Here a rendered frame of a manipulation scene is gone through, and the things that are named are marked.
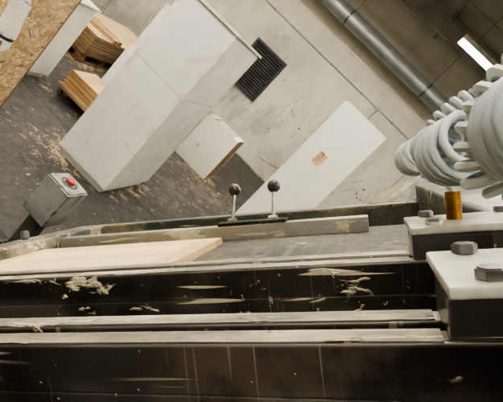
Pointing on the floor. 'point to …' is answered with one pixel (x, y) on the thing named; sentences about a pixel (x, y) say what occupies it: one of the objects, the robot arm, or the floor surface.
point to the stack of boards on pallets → (92, 45)
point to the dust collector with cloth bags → (393, 191)
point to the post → (27, 229)
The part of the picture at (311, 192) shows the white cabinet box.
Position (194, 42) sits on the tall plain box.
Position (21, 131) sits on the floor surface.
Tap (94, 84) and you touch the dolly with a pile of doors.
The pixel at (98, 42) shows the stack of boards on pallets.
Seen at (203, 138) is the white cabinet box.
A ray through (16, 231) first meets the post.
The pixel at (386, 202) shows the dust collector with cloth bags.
